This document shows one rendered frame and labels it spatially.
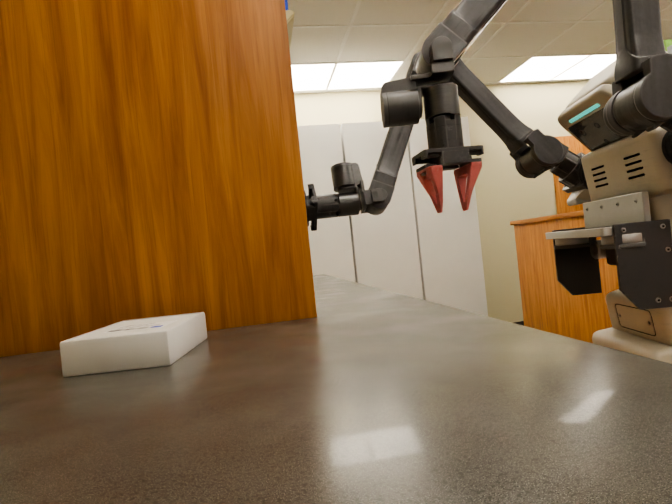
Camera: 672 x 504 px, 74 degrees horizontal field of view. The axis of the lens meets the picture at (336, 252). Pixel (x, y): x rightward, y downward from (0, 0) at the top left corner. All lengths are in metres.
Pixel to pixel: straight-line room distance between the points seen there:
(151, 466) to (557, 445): 0.22
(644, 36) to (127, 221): 0.87
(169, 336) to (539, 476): 0.41
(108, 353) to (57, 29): 0.54
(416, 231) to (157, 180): 3.56
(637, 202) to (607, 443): 0.79
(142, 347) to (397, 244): 3.68
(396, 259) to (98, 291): 3.51
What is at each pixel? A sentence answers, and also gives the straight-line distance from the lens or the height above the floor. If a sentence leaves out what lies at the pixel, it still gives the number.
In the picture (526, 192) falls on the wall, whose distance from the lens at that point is 5.26.
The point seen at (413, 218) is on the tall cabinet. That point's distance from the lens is 4.19.
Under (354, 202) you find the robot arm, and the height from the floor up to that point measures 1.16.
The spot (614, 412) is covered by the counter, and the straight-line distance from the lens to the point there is 0.32.
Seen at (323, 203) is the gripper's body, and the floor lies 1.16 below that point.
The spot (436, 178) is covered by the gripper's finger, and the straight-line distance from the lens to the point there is 0.73.
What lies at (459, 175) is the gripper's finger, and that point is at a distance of 0.79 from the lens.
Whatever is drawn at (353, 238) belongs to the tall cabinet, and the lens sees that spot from 4.03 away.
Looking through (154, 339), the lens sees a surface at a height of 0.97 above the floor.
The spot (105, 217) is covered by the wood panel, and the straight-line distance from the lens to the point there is 0.80.
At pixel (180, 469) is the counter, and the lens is 0.28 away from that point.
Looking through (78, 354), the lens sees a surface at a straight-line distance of 0.58.
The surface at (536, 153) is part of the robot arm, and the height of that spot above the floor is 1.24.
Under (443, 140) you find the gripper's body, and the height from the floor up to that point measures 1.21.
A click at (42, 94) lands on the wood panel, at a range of 0.87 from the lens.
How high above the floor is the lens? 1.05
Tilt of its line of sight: level
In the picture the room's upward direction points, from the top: 6 degrees counter-clockwise
